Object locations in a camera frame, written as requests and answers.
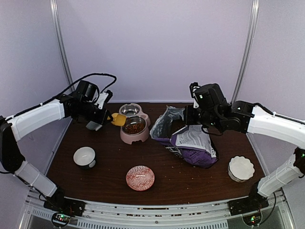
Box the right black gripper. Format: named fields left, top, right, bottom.
left=183, top=104, right=223, bottom=129

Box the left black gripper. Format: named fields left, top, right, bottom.
left=75, top=101, right=113, bottom=125

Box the yellow plastic scoop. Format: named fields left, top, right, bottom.
left=111, top=113, right=127, bottom=126

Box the purple puppy food bag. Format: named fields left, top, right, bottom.
left=150, top=106, right=219, bottom=168

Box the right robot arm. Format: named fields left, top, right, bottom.
left=183, top=82, right=305, bottom=211

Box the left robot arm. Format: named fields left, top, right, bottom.
left=0, top=80, right=113, bottom=212

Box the brown kibble pet food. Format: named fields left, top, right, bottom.
left=122, top=123, right=145, bottom=135

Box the pink double pet feeder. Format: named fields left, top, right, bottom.
left=119, top=103, right=151, bottom=145

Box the light blue ceramic bowl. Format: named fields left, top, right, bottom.
left=86, top=121, right=102, bottom=131

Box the black white ceramic bowl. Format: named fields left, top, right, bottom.
left=73, top=146, right=97, bottom=170

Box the red patterned ceramic dish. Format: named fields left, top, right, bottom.
left=126, top=165, right=155, bottom=191

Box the white scalloped ceramic bowl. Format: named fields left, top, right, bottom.
left=228, top=156, right=255, bottom=183

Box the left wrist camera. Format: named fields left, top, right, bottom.
left=95, top=90, right=113, bottom=110

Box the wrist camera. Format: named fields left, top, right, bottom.
left=189, top=82, right=200, bottom=108
left=95, top=90, right=113, bottom=110

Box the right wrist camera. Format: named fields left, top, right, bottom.
left=189, top=82, right=200, bottom=108

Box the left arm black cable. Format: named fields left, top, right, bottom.
left=4, top=73, right=118, bottom=120

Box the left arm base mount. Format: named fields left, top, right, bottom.
left=51, top=198, right=86, bottom=229

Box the front aluminium rail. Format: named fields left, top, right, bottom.
left=23, top=199, right=286, bottom=229

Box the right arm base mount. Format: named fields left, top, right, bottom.
left=228, top=197, right=276, bottom=228

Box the right aluminium frame post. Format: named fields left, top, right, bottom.
left=231, top=0, right=259, bottom=103

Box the aluminium frame post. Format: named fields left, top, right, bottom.
left=231, top=0, right=259, bottom=103
left=50, top=0, right=75, bottom=93

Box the left aluminium frame post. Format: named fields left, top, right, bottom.
left=50, top=0, right=75, bottom=93

